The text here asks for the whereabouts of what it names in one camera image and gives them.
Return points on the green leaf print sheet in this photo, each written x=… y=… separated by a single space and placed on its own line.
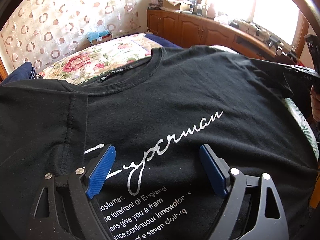
x=310 y=131

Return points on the window with wooden frame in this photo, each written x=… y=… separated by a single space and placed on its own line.
x=279 y=18

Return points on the navy blue blanket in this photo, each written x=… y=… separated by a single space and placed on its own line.
x=163 y=42

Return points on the cardboard box on sideboard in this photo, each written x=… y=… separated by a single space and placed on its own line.
x=177 y=5

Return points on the person's right hand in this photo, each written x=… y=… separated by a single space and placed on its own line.
x=315 y=104

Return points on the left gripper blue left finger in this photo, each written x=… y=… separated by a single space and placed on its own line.
x=98 y=169

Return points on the pink bottle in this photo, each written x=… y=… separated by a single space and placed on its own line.
x=211 y=13

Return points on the black printed t-shirt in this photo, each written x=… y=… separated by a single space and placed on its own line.
x=157 y=112

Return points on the folded navy garment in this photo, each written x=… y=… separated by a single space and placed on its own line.
x=24 y=72

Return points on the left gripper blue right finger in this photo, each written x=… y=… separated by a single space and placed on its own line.
x=217 y=171

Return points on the long wooden sideboard cabinet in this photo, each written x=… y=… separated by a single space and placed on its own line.
x=190 y=30

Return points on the floral quilt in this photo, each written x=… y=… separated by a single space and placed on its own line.
x=101 y=58

